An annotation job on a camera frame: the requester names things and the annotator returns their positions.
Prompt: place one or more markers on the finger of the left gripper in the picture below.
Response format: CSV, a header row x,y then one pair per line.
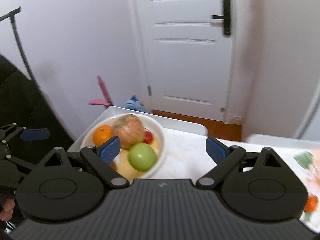
x,y
35,134

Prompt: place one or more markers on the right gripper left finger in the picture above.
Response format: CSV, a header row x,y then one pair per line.
x,y
99,160

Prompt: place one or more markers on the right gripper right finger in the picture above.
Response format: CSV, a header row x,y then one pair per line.
x,y
226,159

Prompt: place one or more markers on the red yellow apple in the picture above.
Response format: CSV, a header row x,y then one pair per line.
x,y
129,129

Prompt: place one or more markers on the person left hand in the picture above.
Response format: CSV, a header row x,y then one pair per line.
x,y
7,211

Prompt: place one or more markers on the orange in bowl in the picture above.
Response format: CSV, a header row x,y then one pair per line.
x,y
102,134

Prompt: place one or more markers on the green apple in bowl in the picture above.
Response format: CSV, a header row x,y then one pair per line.
x,y
142,157

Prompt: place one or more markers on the white oval duck bowl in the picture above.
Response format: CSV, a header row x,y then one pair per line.
x,y
121,164

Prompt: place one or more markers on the red cherry tomato right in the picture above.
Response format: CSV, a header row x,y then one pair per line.
x,y
148,137

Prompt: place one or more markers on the blue plastic bag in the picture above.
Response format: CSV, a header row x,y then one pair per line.
x,y
136,105

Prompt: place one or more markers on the white door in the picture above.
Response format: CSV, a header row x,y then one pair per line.
x,y
187,57

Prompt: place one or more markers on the pink handled tool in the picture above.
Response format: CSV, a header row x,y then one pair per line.
x,y
106,101

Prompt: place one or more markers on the black door handle lock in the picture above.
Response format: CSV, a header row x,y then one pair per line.
x,y
226,17

